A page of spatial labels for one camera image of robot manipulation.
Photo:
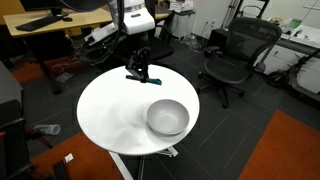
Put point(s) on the black flat keyboard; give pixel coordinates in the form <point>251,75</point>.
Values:
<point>38,23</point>

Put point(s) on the black mesh office chair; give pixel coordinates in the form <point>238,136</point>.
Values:
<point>226,68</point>

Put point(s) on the black kick scooter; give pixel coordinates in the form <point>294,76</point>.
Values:
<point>300,76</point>

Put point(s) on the light wooden desk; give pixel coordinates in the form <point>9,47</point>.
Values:
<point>86,18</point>

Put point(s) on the small white floor tag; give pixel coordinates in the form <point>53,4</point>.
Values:
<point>68,158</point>

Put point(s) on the black computer mouse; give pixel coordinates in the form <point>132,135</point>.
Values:
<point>67,19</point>

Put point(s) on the black mounting table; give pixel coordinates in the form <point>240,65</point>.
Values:
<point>10,86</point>

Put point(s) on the black upright post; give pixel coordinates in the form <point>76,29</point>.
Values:
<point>61,171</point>

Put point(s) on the black padded office chair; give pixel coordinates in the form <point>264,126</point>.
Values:
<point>160,50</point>

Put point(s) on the white rectangular box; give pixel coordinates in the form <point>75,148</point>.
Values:
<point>100,32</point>

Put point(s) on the white cabinet desk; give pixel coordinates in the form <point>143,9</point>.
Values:
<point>313,36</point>

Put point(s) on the white printer box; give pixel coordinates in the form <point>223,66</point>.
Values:
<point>181,6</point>

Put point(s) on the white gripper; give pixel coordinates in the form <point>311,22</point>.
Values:
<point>138,21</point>

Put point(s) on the blue marker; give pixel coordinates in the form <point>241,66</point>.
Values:
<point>156,81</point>

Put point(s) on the black computer monitor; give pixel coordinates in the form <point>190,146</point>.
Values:
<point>41,4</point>

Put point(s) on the grey floor plate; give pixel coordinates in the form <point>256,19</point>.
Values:
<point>64,77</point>

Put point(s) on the green box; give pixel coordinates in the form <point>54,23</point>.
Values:
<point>295,24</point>

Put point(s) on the grey bowl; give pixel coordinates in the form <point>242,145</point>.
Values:
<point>168,116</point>

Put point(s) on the white table base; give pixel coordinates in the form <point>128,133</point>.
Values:
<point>121,165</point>

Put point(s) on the black speaker box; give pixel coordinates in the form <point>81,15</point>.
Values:
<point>218,38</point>

